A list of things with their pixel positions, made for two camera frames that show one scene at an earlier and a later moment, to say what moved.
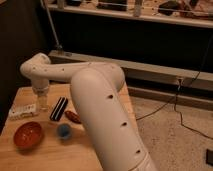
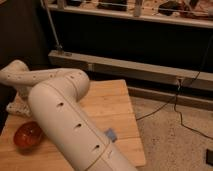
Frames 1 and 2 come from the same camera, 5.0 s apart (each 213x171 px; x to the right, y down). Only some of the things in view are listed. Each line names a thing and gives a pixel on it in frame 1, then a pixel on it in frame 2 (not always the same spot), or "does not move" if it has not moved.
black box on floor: (209, 156) does not move
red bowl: (28, 135) does not move
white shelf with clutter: (187, 12) does not move
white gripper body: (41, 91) -> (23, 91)
